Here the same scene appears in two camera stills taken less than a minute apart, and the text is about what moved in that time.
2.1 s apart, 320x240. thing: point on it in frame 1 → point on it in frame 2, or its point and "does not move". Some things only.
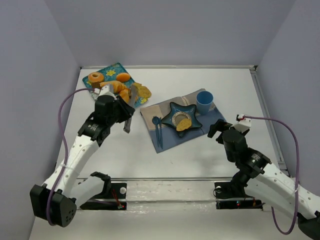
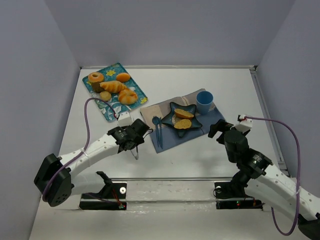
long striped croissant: x=117 y=86 does not move
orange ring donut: x=94 y=77 does not move
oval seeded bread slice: x=142 y=91 → x=182 y=113
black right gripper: x=221 y=126 does not move
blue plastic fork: x=156 y=120 does not move
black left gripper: x=125 y=110 → x=130 y=146
